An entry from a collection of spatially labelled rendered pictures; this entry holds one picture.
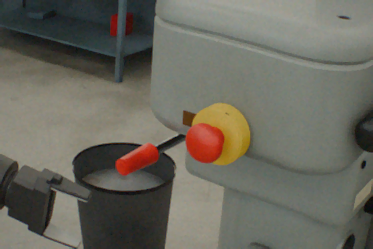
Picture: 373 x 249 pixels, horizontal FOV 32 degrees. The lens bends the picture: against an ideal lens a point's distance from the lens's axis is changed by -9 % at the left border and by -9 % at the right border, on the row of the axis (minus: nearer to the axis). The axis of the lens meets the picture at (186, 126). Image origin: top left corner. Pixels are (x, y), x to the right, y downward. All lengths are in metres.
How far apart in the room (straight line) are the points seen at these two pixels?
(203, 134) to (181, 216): 3.31
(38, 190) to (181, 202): 3.13
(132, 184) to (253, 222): 2.34
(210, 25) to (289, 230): 0.31
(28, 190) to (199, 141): 0.42
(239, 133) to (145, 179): 2.60
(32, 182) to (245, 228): 0.33
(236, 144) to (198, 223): 3.24
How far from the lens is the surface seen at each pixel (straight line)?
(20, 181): 1.05
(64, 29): 6.67
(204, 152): 0.68
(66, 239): 1.10
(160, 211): 3.07
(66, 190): 1.03
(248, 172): 0.84
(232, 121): 0.69
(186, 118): 0.74
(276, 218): 0.89
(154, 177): 3.30
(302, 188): 0.81
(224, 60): 0.70
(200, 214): 4.02
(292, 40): 0.65
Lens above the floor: 2.05
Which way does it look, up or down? 24 degrees down
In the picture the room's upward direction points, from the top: 4 degrees clockwise
